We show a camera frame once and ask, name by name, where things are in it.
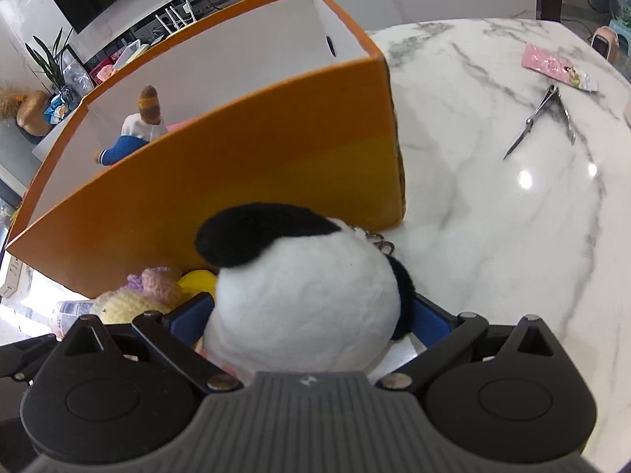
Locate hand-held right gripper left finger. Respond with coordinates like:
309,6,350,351
62,293,245,394

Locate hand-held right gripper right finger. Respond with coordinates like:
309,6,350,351
379,294,560,390

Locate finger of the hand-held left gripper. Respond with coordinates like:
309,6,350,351
0,332,57,382

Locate yellow tape measure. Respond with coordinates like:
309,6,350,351
176,268,220,296

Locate white squeeze tube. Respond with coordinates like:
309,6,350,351
49,300,99,341

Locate white crochet bunny doll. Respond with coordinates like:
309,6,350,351
91,266,185,318

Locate white panda plush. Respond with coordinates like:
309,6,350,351
194,202,420,385

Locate orange cardboard box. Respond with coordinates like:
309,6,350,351
5,0,407,301

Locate brown bear plush blue outfit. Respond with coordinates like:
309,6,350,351
93,85,171,167

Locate metal nail scissors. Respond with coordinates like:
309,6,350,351
503,84,577,161

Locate golden vase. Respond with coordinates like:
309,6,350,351
17,91,55,136

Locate blue snack packets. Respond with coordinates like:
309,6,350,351
43,93,82,124

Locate dried yellow flowers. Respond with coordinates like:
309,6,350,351
0,86,25,121

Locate white tissue box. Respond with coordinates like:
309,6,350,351
113,42,149,67

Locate pink packet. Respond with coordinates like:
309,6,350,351
521,43,599,93

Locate green plant in glass vase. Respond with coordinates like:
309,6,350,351
24,27,80,94

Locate white router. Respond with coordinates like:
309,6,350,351
155,4,195,35

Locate small pink device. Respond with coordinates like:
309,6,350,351
590,24,623,65

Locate metal key ring clasp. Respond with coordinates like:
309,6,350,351
352,227,398,257

